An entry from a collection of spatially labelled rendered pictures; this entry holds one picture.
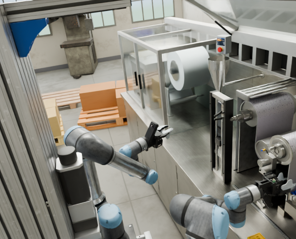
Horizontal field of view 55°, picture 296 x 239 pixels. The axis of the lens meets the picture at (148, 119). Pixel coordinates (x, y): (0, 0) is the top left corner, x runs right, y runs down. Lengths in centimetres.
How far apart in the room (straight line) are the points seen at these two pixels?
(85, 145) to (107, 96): 366
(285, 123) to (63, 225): 125
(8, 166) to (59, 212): 22
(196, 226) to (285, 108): 89
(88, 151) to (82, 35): 683
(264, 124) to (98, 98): 364
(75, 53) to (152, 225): 558
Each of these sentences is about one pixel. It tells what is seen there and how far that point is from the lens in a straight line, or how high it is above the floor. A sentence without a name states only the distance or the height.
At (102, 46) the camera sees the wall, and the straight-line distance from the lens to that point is 878.
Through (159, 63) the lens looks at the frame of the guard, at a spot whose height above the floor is 151.
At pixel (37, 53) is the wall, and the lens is 882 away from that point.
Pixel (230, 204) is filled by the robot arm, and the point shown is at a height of 112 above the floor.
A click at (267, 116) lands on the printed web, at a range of 161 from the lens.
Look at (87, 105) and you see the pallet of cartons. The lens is 495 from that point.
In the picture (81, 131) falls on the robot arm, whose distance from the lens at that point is 132.
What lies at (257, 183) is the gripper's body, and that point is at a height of 115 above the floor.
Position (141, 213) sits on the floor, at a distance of 294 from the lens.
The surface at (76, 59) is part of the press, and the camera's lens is 764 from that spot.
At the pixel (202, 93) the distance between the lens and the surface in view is 230.
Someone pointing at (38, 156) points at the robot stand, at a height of 164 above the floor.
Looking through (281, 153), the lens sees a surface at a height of 126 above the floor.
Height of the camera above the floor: 204
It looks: 26 degrees down
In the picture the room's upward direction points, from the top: 7 degrees counter-clockwise
